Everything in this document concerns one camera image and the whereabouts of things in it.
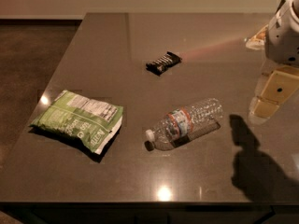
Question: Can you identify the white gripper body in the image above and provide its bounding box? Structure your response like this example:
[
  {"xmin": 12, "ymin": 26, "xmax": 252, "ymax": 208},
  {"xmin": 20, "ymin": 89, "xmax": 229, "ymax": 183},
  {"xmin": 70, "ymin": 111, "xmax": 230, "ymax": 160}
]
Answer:
[{"xmin": 265, "ymin": 3, "xmax": 299, "ymax": 66}]

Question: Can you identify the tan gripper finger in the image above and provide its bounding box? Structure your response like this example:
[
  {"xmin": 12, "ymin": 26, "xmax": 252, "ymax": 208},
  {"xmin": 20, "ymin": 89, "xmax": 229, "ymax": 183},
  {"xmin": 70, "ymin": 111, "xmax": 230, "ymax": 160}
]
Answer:
[
  {"xmin": 249, "ymin": 65, "xmax": 299, "ymax": 125},
  {"xmin": 246, "ymin": 25, "xmax": 268, "ymax": 50}
]

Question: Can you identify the clear plastic water bottle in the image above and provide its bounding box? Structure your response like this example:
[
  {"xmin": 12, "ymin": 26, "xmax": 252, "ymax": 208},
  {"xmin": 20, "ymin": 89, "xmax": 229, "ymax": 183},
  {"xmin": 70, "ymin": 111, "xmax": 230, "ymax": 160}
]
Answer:
[{"xmin": 145, "ymin": 98, "xmax": 223, "ymax": 151}]

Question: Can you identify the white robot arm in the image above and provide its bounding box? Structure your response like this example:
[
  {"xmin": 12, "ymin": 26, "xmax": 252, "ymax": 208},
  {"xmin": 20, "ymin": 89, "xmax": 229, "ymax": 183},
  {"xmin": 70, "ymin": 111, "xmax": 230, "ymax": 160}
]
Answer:
[{"xmin": 246, "ymin": 0, "xmax": 299, "ymax": 124}]

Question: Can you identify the black rxbar chocolate wrapper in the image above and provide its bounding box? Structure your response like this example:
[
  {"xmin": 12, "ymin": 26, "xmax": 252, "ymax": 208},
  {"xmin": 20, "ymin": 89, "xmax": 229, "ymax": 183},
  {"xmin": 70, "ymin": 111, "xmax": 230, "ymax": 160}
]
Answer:
[{"xmin": 146, "ymin": 51, "xmax": 182, "ymax": 76}]

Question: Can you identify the green chip bag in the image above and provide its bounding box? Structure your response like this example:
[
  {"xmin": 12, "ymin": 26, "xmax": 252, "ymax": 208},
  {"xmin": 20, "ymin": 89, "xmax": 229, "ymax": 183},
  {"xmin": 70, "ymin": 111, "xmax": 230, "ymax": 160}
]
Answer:
[{"xmin": 30, "ymin": 90, "xmax": 123, "ymax": 155}]

